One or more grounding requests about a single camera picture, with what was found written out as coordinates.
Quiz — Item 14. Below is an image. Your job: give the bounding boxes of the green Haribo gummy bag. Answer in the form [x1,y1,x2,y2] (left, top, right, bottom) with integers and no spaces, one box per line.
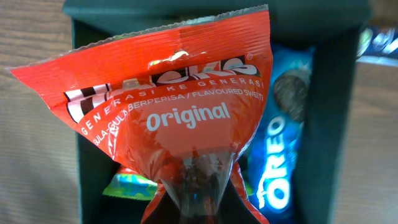
[102,164,254,202]

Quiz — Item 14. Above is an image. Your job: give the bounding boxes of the red Hacks candy bag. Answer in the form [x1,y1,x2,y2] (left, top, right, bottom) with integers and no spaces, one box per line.
[10,4,273,223]

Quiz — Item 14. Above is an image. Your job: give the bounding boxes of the blue Oreo cookie pack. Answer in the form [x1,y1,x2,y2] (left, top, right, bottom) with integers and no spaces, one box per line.
[245,45,314,224]

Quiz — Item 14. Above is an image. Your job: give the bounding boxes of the blue Dairy Milk chocolate bar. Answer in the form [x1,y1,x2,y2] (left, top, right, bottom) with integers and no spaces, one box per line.
[357,27,397,67]

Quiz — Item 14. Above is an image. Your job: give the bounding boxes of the dark green open box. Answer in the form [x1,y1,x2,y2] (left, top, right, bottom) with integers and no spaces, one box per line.
[63,0,371,223]

